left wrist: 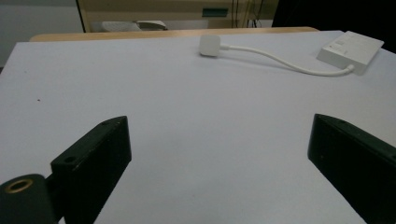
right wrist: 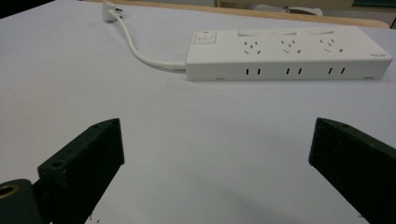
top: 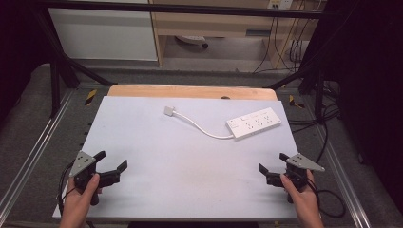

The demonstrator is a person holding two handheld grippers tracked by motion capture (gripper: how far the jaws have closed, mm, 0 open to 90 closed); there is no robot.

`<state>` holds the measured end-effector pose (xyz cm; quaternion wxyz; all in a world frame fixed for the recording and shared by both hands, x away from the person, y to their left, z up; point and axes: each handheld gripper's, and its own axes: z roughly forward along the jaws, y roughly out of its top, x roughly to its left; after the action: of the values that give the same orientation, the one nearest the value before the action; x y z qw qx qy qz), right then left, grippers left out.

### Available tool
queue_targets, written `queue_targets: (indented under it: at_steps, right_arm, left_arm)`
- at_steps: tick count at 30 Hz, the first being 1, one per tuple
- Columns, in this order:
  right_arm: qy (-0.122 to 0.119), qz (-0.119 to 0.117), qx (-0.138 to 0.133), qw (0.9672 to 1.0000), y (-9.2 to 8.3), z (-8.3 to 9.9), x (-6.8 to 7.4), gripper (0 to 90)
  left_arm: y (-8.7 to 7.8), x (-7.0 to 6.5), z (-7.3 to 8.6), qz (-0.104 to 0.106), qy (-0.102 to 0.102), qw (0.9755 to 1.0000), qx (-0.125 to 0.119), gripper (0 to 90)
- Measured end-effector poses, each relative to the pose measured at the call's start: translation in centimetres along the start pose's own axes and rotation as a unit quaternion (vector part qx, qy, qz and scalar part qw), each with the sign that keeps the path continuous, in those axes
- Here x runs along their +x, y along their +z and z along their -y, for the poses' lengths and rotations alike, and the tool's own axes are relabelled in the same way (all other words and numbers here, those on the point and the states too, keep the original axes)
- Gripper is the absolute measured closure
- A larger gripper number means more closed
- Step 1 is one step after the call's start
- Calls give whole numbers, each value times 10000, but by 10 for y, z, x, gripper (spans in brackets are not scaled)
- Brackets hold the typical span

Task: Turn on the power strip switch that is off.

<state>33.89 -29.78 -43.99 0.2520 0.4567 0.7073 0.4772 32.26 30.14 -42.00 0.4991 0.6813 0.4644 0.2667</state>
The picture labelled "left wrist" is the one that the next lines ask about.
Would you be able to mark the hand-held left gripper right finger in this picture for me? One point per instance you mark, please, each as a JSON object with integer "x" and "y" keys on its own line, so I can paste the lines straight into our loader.
{"x": 358, "y": 161}

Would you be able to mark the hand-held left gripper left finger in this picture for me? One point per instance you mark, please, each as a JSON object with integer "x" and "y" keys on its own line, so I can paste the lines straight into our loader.
{"x": 93, "y": 168}

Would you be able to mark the white flat adapter box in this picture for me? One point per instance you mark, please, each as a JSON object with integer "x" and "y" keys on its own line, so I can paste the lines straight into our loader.
{"x": 350, "y": 51}

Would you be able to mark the white square plug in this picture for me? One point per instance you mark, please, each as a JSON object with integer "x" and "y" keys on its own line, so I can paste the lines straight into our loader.
{"x": 209, "y": 45}

